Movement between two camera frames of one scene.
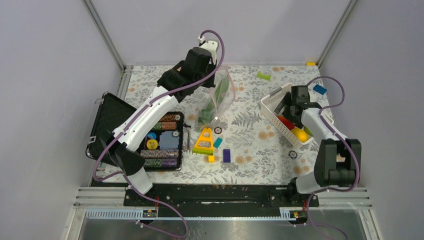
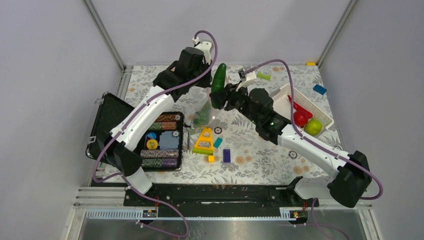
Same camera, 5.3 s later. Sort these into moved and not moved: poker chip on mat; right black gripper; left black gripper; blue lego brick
Moved: right black gripper
Not moved: poker chip on mat; left black gripper; blue lego brick
